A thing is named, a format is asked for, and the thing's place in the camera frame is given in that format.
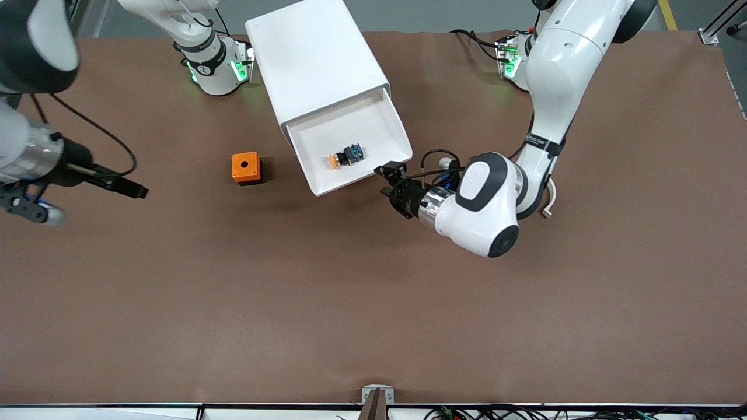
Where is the orange push button switch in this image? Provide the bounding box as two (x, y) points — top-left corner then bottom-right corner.
(329, 145), (364, 170)

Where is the brown table cover mat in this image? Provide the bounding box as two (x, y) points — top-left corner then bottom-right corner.
(0, 29), (747, 406)

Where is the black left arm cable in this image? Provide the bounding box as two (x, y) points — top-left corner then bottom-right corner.
(403, 149), (469, 196)

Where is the orange button enclosure box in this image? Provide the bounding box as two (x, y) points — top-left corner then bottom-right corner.
(232, 152), (263, 186)

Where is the white curved plastic bracket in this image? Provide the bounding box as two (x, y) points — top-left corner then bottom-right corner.
(540, 178), (558, 219)

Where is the grey table edge mount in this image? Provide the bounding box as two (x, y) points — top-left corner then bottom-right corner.
(361, 385), (395, 420)

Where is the white table edge rail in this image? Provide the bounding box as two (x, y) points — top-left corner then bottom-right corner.
(0, 402), (747, 420)

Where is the black cable bundle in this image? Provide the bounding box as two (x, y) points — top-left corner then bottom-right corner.
(423, 405), (747, 420)

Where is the aluminium frame corner bracket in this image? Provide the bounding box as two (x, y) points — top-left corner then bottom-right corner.
(699, 0), (747, 45)

